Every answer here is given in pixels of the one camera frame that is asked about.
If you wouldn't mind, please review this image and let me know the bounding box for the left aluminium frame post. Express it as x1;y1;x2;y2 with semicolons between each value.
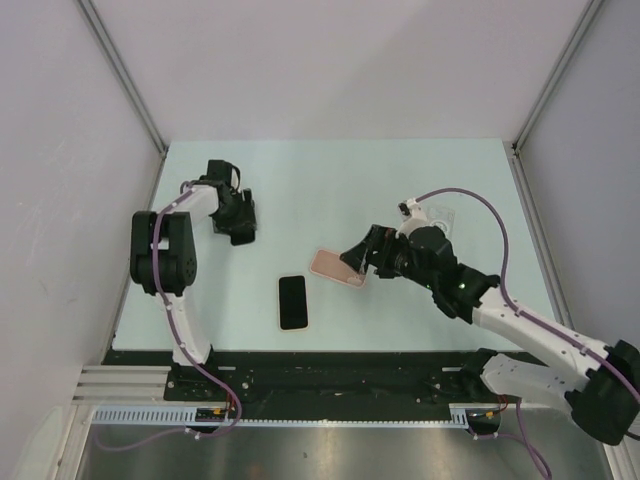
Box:
74;0;168;158

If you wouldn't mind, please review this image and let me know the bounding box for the white cable duct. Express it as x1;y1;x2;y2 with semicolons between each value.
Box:
91;405;502;429

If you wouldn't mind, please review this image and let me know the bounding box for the aluminium frame post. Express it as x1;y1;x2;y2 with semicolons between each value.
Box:
74;0;168;158
511;0;608;155

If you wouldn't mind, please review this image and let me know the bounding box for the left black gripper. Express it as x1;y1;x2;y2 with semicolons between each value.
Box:
214;189;257;236

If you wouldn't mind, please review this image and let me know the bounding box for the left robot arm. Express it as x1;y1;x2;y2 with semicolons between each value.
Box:
130;160;257;400

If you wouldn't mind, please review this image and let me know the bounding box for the clear phone case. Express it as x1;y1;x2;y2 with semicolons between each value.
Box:
426;205;455;239

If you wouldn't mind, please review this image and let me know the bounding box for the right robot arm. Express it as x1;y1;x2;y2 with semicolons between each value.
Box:
340;225;639;446

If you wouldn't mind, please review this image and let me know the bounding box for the pink phone case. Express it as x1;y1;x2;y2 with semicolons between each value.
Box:
309;249;366;288

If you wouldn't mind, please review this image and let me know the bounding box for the right aluminium frame post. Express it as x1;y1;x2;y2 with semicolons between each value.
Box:
511;0;608;155

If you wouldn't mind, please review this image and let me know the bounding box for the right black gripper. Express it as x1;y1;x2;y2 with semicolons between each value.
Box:
340;225;437;291

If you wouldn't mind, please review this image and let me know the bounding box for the blue phone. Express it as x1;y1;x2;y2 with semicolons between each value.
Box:
279;275;307;330

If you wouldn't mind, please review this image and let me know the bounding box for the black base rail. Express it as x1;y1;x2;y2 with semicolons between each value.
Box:
103;349;516;420

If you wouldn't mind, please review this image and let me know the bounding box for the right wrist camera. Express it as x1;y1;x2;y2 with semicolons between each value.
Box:
396;198;429;238

